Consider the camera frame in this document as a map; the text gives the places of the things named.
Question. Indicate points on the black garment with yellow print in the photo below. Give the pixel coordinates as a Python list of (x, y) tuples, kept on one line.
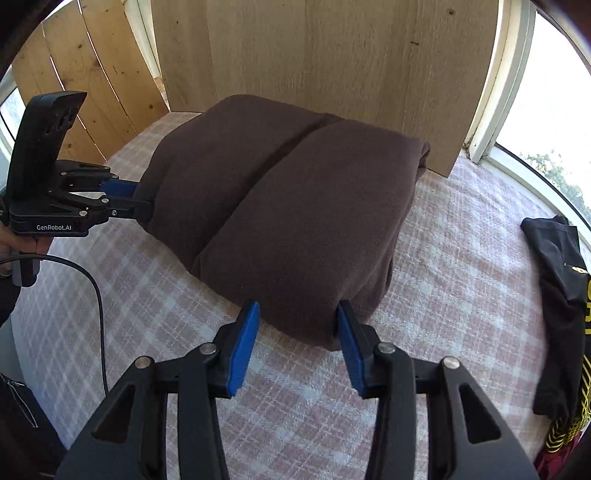
[(558, 286)]

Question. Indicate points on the person's left hand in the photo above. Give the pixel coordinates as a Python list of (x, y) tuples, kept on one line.
[(18, 244)]

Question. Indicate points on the person's left forearm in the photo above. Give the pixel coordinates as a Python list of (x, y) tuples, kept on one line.
[(9, 300)]

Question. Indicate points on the red cloth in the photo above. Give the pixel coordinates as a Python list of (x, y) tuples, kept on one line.
[(554, 464)]

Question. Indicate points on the white framed window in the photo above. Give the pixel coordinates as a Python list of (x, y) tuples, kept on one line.
[(545, 115), (11, 115)]

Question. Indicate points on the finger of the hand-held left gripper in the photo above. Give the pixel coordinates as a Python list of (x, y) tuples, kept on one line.
[(122, 188), (124, 210)]

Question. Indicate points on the person's black jacket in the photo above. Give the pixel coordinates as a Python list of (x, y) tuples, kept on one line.
[(23, 415)]

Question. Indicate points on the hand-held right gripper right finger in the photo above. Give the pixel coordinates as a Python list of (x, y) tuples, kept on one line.
[(351, 357)]

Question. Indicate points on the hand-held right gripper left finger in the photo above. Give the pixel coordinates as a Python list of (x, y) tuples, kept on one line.
[(242, 350)]

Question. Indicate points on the brown garment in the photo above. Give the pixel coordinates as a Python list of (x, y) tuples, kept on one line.
[(286, 198)]

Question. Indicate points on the light wooden headboard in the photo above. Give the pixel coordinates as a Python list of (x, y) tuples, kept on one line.
[(323, 55)]

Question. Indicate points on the pink plaid blanket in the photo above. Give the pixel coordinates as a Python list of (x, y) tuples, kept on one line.
[(461, 286)]

